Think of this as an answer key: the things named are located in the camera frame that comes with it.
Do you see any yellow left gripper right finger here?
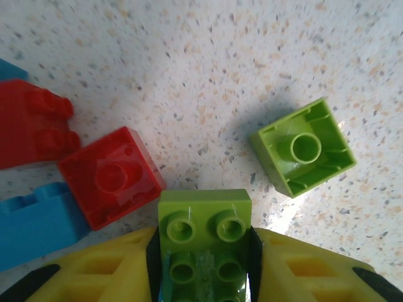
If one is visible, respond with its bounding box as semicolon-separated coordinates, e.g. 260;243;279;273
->
247;226;403;302

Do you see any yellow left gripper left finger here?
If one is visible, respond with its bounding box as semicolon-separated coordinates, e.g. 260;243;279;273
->
18;226;164;302

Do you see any green long lego brick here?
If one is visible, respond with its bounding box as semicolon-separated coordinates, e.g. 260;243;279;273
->
157;188;253;302

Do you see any blue square lego brick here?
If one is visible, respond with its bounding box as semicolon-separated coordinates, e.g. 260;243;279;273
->
0;181;91;273

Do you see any red square lego brick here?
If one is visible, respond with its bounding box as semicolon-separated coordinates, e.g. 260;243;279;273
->
58;125;167;232

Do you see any green square lego brick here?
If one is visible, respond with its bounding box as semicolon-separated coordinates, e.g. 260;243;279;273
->
248;97;359;199

